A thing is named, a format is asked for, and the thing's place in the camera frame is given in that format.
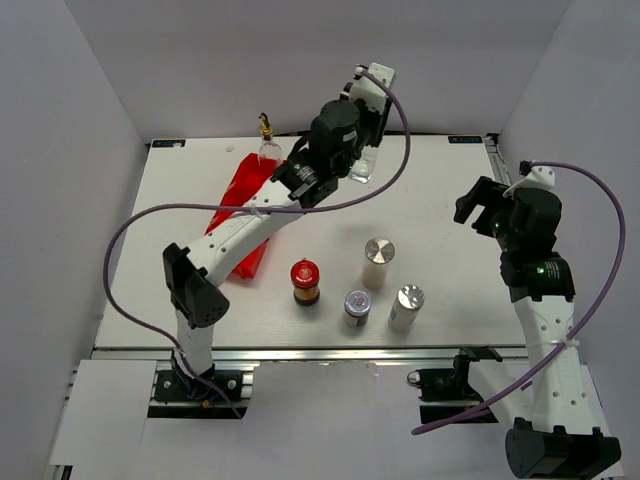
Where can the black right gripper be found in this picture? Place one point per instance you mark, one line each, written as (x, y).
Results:
(486, 193)

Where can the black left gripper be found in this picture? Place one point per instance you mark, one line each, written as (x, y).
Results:
(375, 118)

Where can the clear bottle gold pourer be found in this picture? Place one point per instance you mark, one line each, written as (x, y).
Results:
(363, 168)

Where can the dark sauce bottle gold pourer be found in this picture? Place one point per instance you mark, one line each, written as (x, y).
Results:
(270, 152)

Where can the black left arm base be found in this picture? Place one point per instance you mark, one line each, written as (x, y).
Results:
(176, 397)

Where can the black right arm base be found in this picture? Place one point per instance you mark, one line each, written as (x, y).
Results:
(442, 393)

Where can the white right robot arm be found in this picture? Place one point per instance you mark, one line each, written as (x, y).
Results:
(551, 431)

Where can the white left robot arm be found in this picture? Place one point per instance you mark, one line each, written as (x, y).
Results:
(310, 174)

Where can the blue logo sticker right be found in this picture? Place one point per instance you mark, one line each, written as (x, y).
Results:
(463, 139)

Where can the blue logo sticker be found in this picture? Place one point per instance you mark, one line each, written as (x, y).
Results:
(463, 139)
(168, 143)

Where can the short white shaker silver lid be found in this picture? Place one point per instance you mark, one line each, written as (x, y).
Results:
(408, 302)

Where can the tall white powder shaker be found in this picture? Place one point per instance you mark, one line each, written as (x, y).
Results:
(378, 255)

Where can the red lid sauce jar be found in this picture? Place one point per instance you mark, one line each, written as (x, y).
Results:
(305, 277)

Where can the small red label jar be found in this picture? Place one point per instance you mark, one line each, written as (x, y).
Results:
(357, 307)

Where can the blue logo sticker left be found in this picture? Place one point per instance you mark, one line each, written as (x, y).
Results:
(168, 143)

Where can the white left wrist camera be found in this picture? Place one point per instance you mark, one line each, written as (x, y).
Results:
(363, 88)

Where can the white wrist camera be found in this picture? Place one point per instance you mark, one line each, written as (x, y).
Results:
(363, 88)
(540, 177)

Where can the aluminium table rail right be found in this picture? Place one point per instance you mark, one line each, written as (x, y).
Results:
(497, 163)

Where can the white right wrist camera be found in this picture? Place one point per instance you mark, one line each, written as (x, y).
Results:
(540, 177)

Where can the aluminium front rail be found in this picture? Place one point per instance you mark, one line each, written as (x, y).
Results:
(290, 354)

